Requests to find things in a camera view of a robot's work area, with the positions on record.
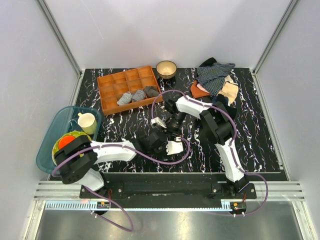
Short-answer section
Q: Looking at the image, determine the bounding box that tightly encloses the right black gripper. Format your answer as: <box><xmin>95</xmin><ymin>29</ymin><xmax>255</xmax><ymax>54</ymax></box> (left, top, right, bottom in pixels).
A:
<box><xmin>161</xmin><ymin>111</ymin><xmax>187</xmax><ymax>145</ymax></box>

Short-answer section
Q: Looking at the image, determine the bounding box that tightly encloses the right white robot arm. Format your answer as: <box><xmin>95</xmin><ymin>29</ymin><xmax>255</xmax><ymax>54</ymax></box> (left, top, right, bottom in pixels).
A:
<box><xmin>164</xmin><ymin>96</ymin><xmax>249</xmax><ymax>199</ymax></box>

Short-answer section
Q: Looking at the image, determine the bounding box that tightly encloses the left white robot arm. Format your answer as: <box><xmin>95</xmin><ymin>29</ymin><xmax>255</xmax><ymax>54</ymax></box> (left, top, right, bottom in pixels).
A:
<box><xmin>51</xmin><ymin>131</ymin><xmax>168</xmax><ymax>198</ymax></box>

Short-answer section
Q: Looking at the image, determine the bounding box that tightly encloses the dark grey rolled underwear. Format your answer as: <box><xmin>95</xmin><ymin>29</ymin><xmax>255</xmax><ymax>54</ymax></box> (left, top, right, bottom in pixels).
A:
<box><xmin>144</xmin><ymin>86</ymin><xmax>160</xmax><ymax>98</ymax></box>

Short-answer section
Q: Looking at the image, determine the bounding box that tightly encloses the striped rolled underwear middle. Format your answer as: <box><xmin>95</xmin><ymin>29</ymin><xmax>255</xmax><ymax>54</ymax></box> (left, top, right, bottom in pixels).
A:
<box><xmin>131</xmin><ymin>89</ymin><xmax>146</xmax><ymax>103</ymax></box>

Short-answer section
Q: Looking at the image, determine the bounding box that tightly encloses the striped rolled underwear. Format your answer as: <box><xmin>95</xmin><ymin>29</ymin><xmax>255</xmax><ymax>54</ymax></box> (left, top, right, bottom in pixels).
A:
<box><xmin>131</xmin><ymin>89</ymin><xmax>146</xmax><ymax>103</ymax></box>
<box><xmin>117</xmin><ymin>91</ymin><xmax>133</xmax><ymax>106</ymax></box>

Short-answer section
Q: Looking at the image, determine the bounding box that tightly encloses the striped rolled underwear left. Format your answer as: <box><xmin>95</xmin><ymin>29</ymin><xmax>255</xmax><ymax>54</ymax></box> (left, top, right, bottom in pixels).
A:
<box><xmin>117</xmin><ymin>91</ymin><xmax>133</xmax><ymax>106</ymax></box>

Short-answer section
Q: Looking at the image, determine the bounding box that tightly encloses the black underwear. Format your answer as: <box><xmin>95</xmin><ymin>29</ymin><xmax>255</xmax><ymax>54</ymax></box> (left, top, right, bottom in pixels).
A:
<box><xmin>212</xmin><ymin>94</ymin><xmax>237</xmax><ymax>120</ymax></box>

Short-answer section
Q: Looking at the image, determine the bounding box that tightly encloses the beige underwear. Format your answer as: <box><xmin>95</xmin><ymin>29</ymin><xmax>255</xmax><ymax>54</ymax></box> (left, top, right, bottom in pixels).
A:
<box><xmin>218</xmin><ymin>75</ymin><xmax>239</xmax><ymax>106</ymax></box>

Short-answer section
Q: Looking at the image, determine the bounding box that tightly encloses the orange cloth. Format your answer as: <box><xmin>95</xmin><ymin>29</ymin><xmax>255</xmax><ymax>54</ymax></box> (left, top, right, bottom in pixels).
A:
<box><xmin>190</xmin><ymin>80</ymin><xmax>210</xmax><ymax>99</ymax></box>

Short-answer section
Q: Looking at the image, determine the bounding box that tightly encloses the beige bowl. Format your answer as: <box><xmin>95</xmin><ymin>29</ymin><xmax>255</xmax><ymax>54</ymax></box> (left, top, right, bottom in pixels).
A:
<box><xmin>156</xmin><ymin>60</ymin><xmax>177</xmax><ymax>79</ymax></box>

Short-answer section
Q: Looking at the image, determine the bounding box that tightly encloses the orange compartment tray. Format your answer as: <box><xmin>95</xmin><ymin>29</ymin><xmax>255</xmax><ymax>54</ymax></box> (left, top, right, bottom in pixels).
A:
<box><xmin>97</xmin><ymin>65</ymin><xmax>163</xmax><ymax>116</ymax></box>

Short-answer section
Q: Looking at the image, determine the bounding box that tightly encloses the cream mug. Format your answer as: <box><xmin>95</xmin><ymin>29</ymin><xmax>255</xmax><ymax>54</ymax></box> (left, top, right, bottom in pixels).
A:
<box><xmin>77</xmin><ymin>113</ymin><xmax>97</xmax><ymax>135</ymax></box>

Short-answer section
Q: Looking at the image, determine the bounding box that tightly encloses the yellow-green dotted plate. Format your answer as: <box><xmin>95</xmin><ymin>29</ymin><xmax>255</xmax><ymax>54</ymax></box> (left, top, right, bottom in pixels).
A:
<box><xmin>51</xmin><ymin>131</ymin><xmax>92</xmax><ymax>166</ymax></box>

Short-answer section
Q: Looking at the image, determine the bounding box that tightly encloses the blue plastic tub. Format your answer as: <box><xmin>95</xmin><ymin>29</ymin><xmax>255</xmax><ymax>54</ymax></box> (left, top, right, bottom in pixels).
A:
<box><xmin>36</xmin><ymin>106</ymin><xmax>102</xmax><ymax>175</ymax></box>

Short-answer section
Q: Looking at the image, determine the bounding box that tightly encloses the orange cup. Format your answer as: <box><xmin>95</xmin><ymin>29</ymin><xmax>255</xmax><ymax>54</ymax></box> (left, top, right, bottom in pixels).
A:
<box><xmin>58</xmin><ymin>135</ymin><xmax>76</xmax><ymax>150</ymax></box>

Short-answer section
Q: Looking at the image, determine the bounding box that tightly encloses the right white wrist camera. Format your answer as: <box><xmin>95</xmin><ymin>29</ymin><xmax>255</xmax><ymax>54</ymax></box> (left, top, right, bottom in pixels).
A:
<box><xmin>150</xmin><ymin>117</ymin><xmax>167</xmax><ymax>129</ymax></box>

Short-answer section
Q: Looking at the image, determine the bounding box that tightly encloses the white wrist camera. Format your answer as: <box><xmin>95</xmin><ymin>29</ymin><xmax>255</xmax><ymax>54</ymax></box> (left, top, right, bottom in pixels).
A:
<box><xmin>150</xmin><ymin>117</ymin><xmax>167</xmax><ymax>129</ymax></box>
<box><xmin>166</xmin><ymin>140</ymin><xmax>184</xmax><ymax>155</ymax></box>

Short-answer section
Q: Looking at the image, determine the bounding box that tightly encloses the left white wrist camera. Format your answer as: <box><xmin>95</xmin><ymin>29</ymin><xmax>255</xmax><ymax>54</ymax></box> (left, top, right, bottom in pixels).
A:
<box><xmin>166</xmin><ymin>140</ymin><xmax>184</xmax><ymax>155</ymax></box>

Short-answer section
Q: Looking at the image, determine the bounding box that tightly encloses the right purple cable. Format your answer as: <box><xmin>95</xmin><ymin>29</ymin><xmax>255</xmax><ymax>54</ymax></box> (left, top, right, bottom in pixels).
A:
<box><xmin>151</xmin><ymin>89</ymin><xmax>269</xmax><ymax>217</ymax></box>

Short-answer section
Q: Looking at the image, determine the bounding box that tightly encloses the purple cable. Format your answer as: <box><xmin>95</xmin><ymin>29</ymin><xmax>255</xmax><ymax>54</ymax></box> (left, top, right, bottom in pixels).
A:
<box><xmin>151</xmin><ymin>89</ymin><xmax>269</xmax><ymax>217</ymax></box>
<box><xmin>51</xmin><ymin>136</ymin><xmax>191</xmax><ymax>232</ymax></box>

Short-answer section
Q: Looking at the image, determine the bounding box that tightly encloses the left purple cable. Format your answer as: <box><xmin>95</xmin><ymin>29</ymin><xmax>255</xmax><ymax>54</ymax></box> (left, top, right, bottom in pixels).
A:
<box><xmin>51</xmin><ymin>136</ymin><xmax>191</xmax><ymax>232</ymax></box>

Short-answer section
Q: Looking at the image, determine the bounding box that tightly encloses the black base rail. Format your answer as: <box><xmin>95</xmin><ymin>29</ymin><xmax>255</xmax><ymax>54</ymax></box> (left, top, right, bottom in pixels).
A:
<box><xmin>95</xmin><ymin>173</ymin><xmax>257</xmax><ymax>210</ymax></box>

